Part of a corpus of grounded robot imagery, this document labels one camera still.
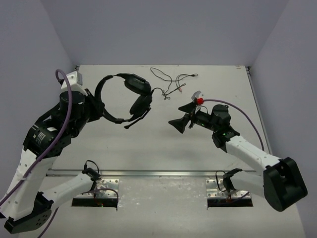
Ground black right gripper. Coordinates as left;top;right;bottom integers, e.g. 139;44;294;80
169;102;218;134

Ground black headphones with cable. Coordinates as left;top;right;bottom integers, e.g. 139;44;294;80
94;66;199;129

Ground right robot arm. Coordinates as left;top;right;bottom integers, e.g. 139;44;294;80
168;98;308;212

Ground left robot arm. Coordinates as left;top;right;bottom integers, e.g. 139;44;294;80
0;89;101;234

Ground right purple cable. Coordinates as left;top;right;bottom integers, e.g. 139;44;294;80
203;98;264;199

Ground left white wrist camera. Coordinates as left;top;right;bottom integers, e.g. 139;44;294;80
66;71;84;93

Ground left base black wire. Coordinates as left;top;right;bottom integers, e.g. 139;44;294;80
83;160;102;184

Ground base black wire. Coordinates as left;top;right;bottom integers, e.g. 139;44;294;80
214;170;227;191
83;160;102;184

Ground right base black wire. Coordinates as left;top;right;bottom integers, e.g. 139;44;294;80
214;170;227;191

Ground aluminium table front rail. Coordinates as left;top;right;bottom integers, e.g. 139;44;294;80
47;169;268;178

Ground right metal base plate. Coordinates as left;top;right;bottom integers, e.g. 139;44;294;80
205;178;250;199

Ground metal base plate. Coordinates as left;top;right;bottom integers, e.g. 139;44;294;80
75;177;120;199
205;178;250;199

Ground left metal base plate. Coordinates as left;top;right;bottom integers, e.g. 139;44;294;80
75;177;120;199

